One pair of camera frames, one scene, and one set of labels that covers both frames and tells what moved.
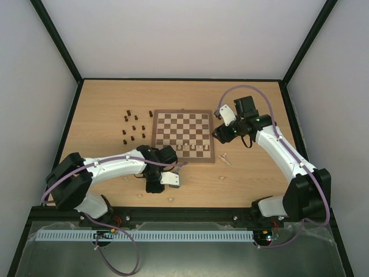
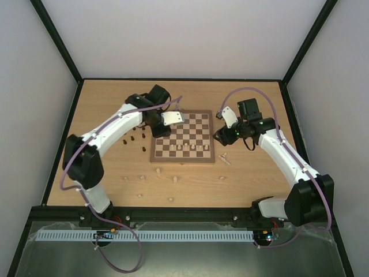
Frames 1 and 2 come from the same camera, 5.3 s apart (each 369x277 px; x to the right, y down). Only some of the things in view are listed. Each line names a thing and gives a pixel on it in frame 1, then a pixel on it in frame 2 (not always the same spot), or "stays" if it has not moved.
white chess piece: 222,157 stays
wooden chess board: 189,131 stays
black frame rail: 244,216 stays
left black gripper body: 150,186 to 157,133
